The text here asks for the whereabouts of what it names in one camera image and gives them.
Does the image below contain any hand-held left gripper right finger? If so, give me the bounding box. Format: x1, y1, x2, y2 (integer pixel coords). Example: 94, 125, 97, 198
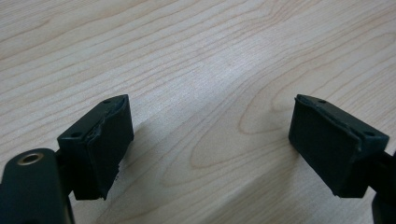
288, 93, 390, 199

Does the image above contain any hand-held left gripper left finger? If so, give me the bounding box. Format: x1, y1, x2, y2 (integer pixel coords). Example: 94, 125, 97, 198
56, 93, 135, 201

